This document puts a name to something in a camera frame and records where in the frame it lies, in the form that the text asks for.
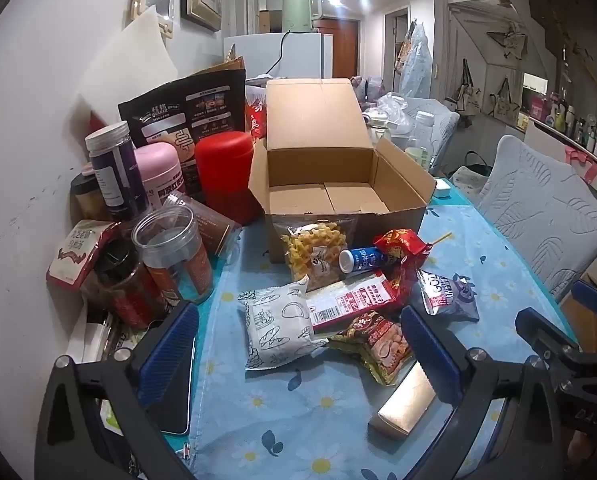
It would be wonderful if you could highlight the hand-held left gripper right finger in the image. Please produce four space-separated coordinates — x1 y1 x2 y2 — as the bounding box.
401 305 562 480

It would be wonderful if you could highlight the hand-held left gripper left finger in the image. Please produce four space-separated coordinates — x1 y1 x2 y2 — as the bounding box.
34 301 202 480

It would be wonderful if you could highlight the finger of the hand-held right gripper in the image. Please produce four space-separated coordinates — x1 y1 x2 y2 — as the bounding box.
572 280 597 323
515 307 581 366

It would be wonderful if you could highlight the gold and red peanut packet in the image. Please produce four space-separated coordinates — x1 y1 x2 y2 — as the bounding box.
325 310 415 387

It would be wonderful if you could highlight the white and purple snack packet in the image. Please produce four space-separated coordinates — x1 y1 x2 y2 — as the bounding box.
411 270 480 322

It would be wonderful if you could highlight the long red and white packet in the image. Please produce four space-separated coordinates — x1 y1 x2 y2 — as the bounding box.
305 269 404 335

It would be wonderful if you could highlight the white bread-print packet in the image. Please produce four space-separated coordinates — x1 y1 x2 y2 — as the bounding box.
237 276 329 372

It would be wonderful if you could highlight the red snack packet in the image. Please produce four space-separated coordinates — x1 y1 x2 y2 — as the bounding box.
373 228 431 306

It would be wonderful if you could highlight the blue tube with white cap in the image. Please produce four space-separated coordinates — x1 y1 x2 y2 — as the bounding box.
338 246 390 277

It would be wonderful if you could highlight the clear bag of yellow twists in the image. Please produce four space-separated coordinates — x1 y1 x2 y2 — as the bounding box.
272 215 359 292

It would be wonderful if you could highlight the brown cardboard box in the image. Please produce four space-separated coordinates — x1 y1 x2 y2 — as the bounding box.
248 78 436 264

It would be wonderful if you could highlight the gold rectangular bar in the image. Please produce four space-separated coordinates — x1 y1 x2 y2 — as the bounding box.
368 362 439 442

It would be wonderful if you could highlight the smartphone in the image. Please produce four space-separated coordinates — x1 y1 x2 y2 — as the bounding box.
161 335 196 435

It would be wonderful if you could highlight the dark jar with red label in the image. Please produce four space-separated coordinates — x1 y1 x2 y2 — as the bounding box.
92 240 172 328

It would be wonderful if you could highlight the clear jar with orange label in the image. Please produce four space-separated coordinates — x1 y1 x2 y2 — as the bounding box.
131 205 215 303

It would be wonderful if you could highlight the chair with grey leaf cover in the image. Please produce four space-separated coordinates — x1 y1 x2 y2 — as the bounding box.
475 135 597 303

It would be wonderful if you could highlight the clear jar with brown label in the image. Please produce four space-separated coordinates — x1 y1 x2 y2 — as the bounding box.
166 195 242 256

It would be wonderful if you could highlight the blue floral tablecloth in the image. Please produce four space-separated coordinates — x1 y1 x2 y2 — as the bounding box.
188 192 579 480

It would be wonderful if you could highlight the red and white pouch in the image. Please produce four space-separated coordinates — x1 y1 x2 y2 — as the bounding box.
46 220 122 288

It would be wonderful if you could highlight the pink ribbon bow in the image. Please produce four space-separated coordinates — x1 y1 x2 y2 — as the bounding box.
563 142 596 166

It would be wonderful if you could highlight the brown jar with black lid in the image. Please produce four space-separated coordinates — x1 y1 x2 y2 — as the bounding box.
70 169 112 222

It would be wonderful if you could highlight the pink canister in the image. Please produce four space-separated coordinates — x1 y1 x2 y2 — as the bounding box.
133 141 189 211

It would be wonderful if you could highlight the row of bottles on shelf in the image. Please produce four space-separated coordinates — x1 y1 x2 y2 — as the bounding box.
543 87 597 161

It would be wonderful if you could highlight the red canister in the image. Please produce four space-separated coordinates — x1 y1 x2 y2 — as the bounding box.
194 131 265 226

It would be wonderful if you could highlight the black handbag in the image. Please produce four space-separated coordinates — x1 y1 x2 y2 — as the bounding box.
461 151 494 176

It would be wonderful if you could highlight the jar with purple label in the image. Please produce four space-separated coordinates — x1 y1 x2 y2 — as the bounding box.
85 121 152 221

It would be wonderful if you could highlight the clear plastic bottle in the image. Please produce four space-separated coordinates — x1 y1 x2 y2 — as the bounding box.
405 111 436 171

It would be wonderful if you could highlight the hanging tote bag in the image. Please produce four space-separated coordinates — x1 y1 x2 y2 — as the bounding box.
488 77 521 121
445 58 483 116

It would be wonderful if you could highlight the large black snack bag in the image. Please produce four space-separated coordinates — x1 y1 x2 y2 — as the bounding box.
117 56 249 196

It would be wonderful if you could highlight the white foam board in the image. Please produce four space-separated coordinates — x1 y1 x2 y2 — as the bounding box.
76 4 180 126

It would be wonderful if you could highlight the hanging plastic bag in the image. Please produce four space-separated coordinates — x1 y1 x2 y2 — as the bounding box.
395 20 431 98

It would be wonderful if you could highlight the white fridge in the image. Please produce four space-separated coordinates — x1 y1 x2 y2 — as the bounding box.
223 31 335 81

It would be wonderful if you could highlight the brown door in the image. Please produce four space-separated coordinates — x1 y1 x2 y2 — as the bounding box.
313 17 360 79

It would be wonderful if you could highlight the green electric kettle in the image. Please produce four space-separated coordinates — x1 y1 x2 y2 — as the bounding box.
281 0 324 33

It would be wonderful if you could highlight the black kettle cable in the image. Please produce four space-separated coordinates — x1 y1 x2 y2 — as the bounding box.
266 31 289 78

